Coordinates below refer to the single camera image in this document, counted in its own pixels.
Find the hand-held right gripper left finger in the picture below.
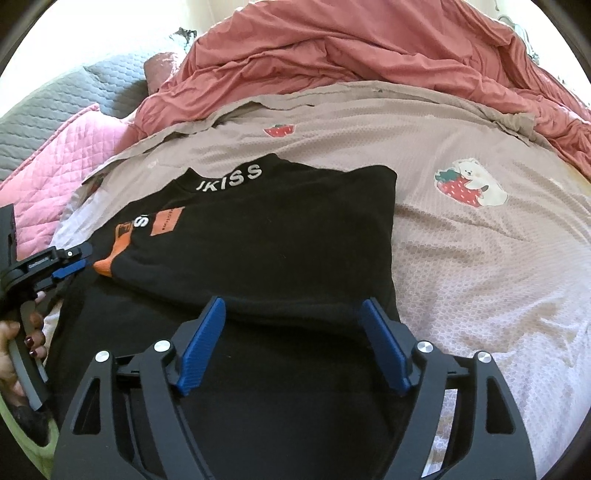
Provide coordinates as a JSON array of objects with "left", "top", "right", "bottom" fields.
[{"left": 53, "top": 296, "right": 227, "bottom": 480}]

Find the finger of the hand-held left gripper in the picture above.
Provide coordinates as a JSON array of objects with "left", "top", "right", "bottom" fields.
[
  {"left": 55, "top": 244, "right": 94, "bottom": 262},
  {"left": 50, "top": 258, "right": 88, "bottom": 280}
]

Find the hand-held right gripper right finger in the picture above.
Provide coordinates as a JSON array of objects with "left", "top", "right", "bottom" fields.
[{"left": 359, "top": 299, "right": 539, "bottom": 480}]

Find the black shirt with white lettering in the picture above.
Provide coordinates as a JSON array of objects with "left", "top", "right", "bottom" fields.
[{"left": 45, "top": 154, "right": 416, "bottom": 480}]

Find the person's left hand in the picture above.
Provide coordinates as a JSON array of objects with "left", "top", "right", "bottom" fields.
[{"left": 0, "top": 293, "right": 48, "bottom": 398}]

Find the pink quilted pillow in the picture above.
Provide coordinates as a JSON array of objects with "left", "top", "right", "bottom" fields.
[{"left": 0, "top": 102, "right": 148, "bottom": 259}]

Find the strawberry print beige blanket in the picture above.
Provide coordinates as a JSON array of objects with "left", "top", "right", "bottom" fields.
[{"left": 48, "top": 82, "right": 591, "bottom": 476}]

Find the grey quilted pillow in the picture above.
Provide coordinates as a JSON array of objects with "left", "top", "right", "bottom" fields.
[{"left": 0, "top": 52, "right": 153, "bottom": 183}]

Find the mauve shiny cushion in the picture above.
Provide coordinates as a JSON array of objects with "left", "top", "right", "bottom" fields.
[{"left": 144, "top": 50, "right": 185, "bottom": 93}]

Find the red crumpled duvet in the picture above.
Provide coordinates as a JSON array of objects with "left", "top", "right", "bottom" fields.
[{"left": 127, "top": 0, "right": 591, "bottom": 181}]

